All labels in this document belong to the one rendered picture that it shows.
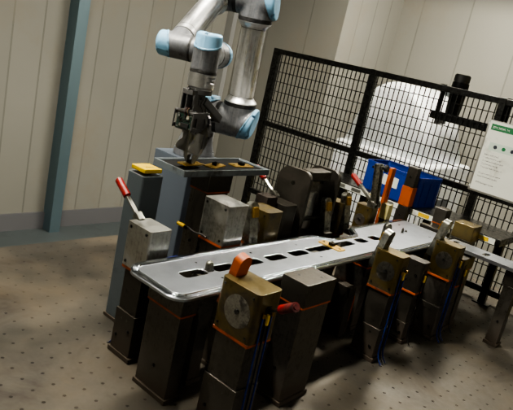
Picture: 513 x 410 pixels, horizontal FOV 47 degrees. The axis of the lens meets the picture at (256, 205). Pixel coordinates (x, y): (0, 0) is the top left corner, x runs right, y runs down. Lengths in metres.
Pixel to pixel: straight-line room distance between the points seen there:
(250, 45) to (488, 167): 1.18
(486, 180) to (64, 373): 1.87
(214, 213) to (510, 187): 1.42
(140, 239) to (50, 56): 2.80
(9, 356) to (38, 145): 2.79
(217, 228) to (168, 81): 3.18
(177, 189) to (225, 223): 0.56
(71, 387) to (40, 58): 2.93
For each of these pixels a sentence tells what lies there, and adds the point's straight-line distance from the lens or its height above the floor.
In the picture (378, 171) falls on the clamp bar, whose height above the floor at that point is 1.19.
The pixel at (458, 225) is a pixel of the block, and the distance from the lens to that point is 2.40.
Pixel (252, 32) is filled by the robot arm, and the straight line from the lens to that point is 2.06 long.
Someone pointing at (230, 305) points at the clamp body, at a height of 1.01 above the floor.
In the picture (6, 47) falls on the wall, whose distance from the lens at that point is 4.02.
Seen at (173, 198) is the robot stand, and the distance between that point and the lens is 2.15.
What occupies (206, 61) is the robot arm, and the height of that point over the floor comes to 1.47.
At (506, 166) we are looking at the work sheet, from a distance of 2.65.
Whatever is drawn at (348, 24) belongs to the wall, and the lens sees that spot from 4.56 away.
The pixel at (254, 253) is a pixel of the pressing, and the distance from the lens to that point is 1.61.
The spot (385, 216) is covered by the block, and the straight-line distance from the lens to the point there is 2.33.
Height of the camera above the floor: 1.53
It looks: 15 degrees down
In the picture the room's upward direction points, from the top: 13 degrees clockwise
